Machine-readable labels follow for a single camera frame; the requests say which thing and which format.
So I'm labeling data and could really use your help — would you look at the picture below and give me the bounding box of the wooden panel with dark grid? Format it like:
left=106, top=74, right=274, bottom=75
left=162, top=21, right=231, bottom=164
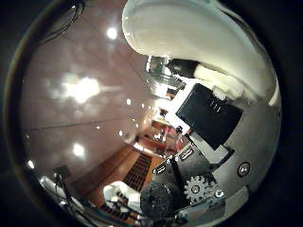
left=122, top=152, right=153, bottom=192

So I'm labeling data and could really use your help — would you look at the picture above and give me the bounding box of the thin black cable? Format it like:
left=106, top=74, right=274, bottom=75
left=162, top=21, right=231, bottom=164
left=40, top=0, right=87, bottom=44

